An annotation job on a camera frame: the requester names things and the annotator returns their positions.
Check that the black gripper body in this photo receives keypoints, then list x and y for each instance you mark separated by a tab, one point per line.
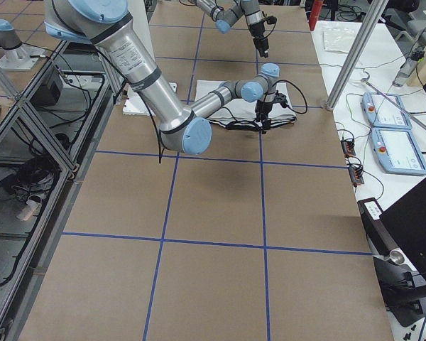
258	34
264	106

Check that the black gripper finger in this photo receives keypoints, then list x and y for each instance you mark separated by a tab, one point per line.
263	52
265	125

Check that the grey cartoon print t-shirt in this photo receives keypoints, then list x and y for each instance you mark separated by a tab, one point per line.
239	109

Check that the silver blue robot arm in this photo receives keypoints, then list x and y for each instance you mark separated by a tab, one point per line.
157	56
225	18

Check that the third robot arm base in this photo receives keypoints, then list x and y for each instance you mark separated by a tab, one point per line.
3	42

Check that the clear plastic bag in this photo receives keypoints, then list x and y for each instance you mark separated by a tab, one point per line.
338	40

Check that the upper orange circuit board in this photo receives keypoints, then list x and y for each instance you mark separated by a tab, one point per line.
348	147

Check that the orange circuit board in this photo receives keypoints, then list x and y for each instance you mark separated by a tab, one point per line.
356	174
348	147

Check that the lower orange circuit board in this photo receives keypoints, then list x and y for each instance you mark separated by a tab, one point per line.
356	174

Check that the upper teach pendant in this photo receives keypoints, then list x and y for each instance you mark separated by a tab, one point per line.
381	113

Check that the teach pendant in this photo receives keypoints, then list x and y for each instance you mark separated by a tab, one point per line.
381	113
397	152

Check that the lower teach pendant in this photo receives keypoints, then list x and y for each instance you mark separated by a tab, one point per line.
397	152

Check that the black box with label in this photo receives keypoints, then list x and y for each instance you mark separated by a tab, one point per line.
370	212

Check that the black laptop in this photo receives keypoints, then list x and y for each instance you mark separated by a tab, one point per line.
405	220

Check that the aluminium frame post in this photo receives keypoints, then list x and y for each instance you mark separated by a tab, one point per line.
364	33

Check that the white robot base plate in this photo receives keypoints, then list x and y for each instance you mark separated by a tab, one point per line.
134	105

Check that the black camera stand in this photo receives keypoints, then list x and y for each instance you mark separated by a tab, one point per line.
403	291

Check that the black metal frame rack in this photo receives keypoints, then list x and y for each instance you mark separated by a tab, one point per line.
54	103

